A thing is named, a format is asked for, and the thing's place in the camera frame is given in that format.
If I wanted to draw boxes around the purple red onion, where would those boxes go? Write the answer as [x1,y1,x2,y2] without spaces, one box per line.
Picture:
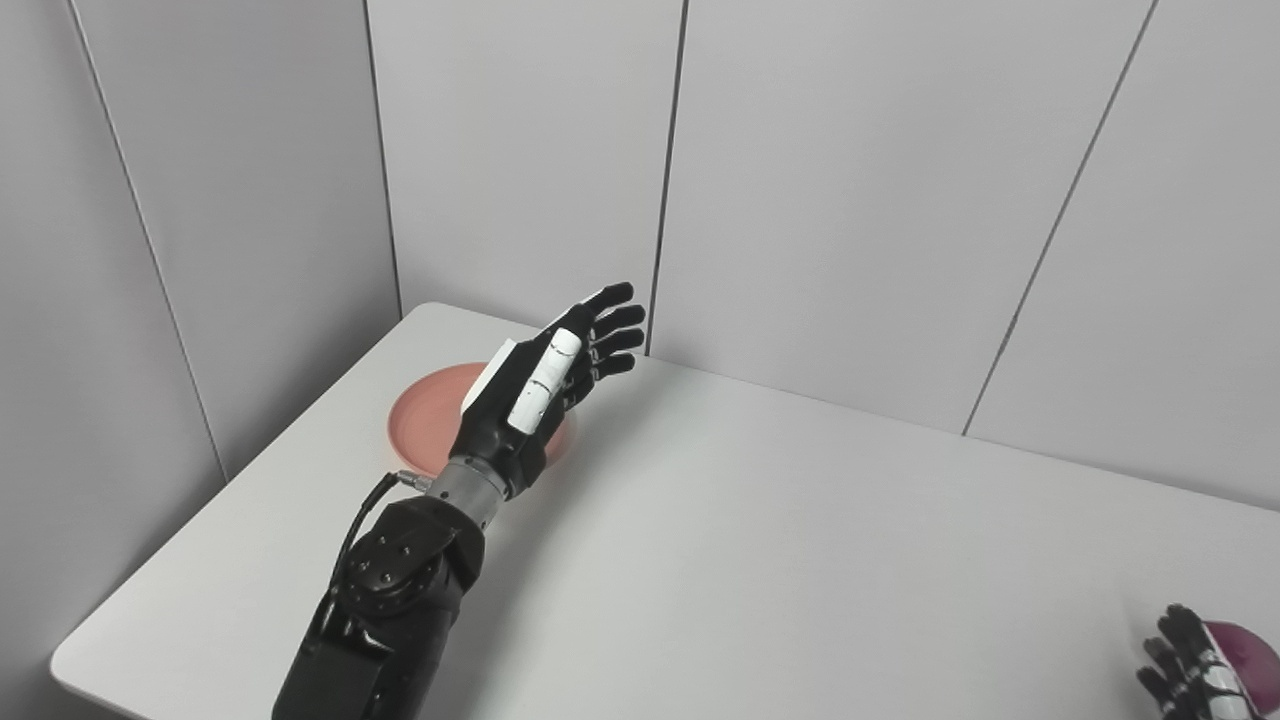
[1204,620,1280,717]

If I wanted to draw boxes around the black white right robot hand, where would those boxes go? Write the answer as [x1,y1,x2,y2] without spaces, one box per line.
[1135,603,1253,720]

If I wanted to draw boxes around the pink round plate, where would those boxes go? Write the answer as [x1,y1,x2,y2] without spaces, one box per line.
[387,362,580,480]

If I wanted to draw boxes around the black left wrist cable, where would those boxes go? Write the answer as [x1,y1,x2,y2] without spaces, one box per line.
[333,469,434,601]

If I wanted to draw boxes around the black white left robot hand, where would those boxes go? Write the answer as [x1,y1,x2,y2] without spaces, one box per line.
[447,281,648,501]

